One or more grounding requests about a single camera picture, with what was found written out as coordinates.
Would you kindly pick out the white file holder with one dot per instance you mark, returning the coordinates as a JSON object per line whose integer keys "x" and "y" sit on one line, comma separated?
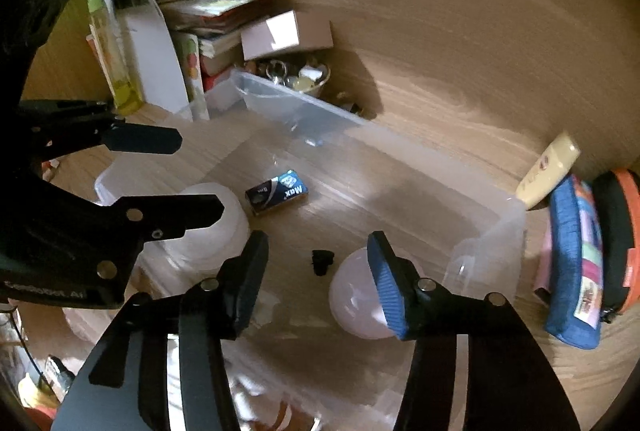
{"x": 150, "y": 61}

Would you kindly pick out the black orange round case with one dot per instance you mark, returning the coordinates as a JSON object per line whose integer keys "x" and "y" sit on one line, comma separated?
{"x": 620, "y": 236}

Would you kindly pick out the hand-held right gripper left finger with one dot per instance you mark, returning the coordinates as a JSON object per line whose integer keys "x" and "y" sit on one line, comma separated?
{"x": 247, "y": 286}

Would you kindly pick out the orange green packet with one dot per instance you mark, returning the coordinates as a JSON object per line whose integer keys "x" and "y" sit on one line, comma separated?
{"x": 37, "y": 403}

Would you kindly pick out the small black clip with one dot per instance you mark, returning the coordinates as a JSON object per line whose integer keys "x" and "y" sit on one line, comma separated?
{"x": 322, "y": 261}

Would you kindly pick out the cream squeeze tube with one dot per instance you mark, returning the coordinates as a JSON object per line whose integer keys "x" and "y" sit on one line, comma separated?
{"x": 547, "y": 171}

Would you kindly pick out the pink booklet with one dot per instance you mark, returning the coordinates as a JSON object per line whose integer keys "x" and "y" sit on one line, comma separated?
{"x": 544, "y": 261}

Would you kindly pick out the translucent plastic jar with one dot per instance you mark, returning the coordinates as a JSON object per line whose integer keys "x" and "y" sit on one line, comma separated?
{"x": 227, "y": 236}

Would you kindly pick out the wooden desktop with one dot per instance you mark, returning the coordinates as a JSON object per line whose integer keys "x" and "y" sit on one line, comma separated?
{"x": 585, "y": 371}

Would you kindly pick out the pale pink round lid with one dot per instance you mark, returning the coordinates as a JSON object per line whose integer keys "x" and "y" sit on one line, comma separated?
{"x": 355, "y": 296}

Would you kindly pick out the macaron print box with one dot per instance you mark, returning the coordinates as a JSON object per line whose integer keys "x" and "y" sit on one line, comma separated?
{"x": 192, "y": 71}

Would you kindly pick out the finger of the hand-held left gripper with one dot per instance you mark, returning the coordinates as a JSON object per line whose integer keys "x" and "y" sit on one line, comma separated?
{"x": 175, "y": 213}
{"x": 145, "y": 139}

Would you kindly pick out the yellow green bottle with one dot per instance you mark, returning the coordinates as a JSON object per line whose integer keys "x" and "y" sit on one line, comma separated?
{"x": 115, "y": 61}

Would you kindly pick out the clear plastic storage box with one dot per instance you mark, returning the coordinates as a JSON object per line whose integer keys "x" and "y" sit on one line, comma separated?
{"x": 400, "y": 181}

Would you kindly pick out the pink cardboard box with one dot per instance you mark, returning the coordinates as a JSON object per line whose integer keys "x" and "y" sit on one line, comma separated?
{"x": 285, "y": 36}

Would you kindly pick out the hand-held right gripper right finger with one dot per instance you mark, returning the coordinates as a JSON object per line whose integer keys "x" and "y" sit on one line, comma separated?
{"x": 387, "y": 296}

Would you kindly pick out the pile of boxes and markers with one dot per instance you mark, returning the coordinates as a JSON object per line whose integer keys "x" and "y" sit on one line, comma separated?
{"x": 220, "y": 11}

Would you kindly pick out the glass bowl of trinkets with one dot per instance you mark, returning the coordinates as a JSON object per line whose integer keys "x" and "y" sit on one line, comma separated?
{"x": 300, "y": 81}

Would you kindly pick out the blue pencil case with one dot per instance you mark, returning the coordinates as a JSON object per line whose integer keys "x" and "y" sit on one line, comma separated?
{"x": 565, "y": 261}

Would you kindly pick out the blue battery pack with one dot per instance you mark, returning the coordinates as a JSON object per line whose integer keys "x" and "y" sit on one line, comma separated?
{"x": 277, "y": 193}

